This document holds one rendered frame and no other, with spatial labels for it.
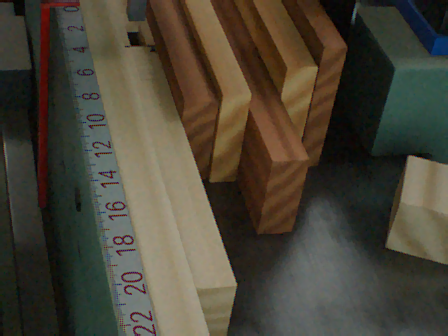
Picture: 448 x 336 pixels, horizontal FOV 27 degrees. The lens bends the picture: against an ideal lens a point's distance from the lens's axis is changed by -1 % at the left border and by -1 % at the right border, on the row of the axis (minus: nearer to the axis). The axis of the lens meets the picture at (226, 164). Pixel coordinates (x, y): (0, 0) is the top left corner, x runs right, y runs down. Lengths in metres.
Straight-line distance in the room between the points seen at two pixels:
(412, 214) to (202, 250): 0.12
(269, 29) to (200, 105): 0.06
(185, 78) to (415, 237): 0.14
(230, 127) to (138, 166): 0.07
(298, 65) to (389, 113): 0.07
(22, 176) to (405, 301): 0.28
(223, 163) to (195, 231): 0.09
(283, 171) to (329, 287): 0.06
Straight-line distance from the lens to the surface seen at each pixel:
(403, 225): 0.46
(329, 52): 0.47
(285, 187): 0.45
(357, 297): 0.45
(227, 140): 0.47
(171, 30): 0.51
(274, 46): 0.48
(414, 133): 0.53
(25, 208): 0.59
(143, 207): 0.39
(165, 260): 0.37
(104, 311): 0.37
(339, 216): 0.48
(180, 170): 0.43
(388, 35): 0.52
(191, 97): 0.46
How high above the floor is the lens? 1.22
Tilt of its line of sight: 39 degrees down
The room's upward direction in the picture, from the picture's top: 10 degrees clockwise
